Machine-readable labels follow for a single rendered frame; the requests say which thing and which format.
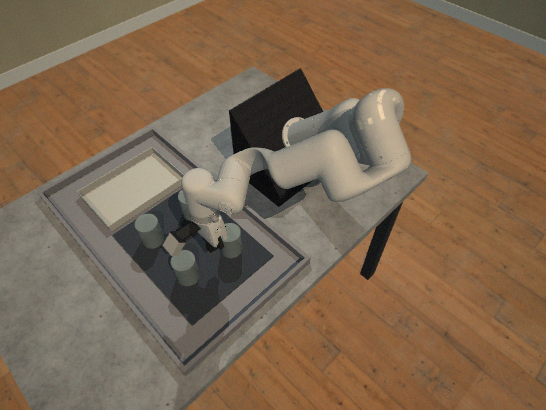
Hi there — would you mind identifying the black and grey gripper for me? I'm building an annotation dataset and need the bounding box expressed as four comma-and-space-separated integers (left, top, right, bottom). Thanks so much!
191, 211, 228, 253

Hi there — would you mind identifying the clear glass jar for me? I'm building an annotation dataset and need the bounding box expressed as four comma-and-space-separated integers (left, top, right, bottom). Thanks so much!
171, 250, 200, 286
135, 214, 164, 249
178, 190, 191, 221
221, 223, 243, 258

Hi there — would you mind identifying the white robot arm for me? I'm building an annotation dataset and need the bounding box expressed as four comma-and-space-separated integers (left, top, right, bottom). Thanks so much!
163, 88, 411, 256

